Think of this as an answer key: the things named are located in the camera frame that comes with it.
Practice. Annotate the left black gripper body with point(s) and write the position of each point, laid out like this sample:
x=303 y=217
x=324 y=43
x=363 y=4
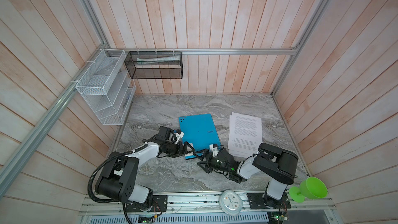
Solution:
x=173 y=149

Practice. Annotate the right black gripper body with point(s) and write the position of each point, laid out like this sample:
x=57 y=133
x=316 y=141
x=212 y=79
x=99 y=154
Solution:
x=213 y=162

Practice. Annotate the blue black file folder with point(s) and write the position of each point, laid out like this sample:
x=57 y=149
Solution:
x=200 y=132

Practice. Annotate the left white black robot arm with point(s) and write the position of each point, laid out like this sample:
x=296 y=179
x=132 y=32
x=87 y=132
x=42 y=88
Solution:
x=114 y=180

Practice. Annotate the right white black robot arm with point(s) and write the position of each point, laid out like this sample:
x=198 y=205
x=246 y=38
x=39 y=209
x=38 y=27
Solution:
x=278 y=163

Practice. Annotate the white printed paper stack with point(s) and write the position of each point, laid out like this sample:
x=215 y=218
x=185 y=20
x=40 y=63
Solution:
x=245 y=135

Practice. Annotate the white round clock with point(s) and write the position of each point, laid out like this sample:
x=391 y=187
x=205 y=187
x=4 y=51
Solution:
x=230 y=202

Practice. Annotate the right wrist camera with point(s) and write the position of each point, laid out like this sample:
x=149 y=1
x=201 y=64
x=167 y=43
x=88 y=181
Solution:
x=214 y=149

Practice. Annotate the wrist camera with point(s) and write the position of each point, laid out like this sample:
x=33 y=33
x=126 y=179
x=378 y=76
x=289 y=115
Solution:
x=214 y=149
x=176 y=136

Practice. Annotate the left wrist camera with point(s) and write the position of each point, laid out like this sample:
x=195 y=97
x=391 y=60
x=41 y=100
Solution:
x=176 y=136

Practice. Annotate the aluminium front rail frame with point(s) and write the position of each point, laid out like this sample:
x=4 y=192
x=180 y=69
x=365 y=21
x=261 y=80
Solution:
x=204 y=208

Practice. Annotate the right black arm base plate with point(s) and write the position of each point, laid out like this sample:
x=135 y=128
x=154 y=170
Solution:
x=263 y=201

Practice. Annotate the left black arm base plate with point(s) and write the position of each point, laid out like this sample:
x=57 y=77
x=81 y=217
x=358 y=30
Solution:
x=158 y=204

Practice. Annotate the black mesh wall basket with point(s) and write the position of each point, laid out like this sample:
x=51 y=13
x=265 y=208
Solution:
x=154 y=64

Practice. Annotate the white wire mesh shelf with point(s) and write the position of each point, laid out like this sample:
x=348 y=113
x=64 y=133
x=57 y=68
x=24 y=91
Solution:
x=107 y=88

